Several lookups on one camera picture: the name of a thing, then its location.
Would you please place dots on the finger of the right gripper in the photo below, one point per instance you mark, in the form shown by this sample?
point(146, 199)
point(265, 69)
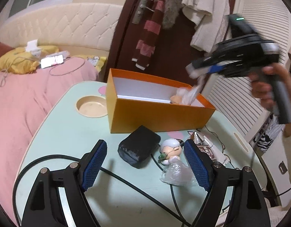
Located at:
point(195, 73)
point(216, 68)

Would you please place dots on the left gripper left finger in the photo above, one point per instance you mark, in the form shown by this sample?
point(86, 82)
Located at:
point(44, 208)

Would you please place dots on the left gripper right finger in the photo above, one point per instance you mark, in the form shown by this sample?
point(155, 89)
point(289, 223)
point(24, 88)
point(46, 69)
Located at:
point(247, 205)

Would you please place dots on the tan round plush toy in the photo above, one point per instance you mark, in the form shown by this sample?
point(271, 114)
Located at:
point(177, 99)

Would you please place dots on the brown playing card box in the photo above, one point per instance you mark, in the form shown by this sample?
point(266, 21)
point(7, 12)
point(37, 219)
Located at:
point(207, 146)

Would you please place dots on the white haired doll figurine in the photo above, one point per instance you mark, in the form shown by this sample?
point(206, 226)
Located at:
point(170, 151)

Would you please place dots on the clear plastic bag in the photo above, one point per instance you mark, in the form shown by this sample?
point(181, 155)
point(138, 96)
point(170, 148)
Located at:
point(178, 174)

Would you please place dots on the black glitter case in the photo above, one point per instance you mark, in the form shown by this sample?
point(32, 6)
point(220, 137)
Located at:
point(138, 146)

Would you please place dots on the person right hand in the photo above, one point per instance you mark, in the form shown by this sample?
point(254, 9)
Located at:
point(263, 90)

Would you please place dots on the dark brown wooden door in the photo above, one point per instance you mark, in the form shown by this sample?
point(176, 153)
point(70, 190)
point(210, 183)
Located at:
point(172, 51)

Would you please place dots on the maroon pink striped scarf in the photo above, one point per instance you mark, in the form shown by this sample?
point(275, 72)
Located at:
point(146, 44)

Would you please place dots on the cream knitted sweater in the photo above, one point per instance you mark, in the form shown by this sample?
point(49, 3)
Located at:
point(210, 19)

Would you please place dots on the orange cardboard box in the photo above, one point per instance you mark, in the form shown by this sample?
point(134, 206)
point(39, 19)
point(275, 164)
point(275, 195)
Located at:
point(134, 99)

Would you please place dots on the grey fur collar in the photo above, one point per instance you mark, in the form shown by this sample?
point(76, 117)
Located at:
point(171, 12)

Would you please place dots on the cream tufted headboard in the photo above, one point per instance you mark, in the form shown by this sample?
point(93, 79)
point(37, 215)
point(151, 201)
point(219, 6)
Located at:
point(89, 25)

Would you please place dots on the pink bed blanket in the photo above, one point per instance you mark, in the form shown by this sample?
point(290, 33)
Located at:
point(25, 101)

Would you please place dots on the yellow pillow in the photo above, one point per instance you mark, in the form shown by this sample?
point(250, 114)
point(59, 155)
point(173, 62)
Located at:
point(19, 61)

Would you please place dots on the white charger adapter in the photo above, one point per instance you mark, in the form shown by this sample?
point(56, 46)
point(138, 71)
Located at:
point(33, 49)

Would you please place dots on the silver door handle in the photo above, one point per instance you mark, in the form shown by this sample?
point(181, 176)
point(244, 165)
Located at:
point(141, 8)

